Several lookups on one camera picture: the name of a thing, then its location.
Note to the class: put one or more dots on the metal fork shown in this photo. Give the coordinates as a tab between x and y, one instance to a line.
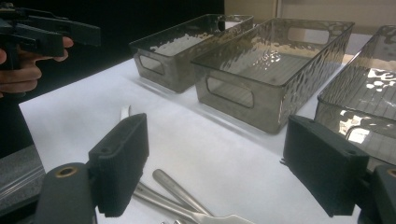
174	186
162	203

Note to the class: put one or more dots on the smoky clear plastic bin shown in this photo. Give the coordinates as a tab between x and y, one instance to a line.
267	115
174	74
358	93

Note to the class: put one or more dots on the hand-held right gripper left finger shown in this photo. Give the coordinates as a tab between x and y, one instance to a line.
118	168

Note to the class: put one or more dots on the metal floor rail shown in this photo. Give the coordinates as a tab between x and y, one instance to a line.
18	186

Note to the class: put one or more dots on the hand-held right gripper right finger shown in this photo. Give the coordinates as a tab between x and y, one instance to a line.
327	165

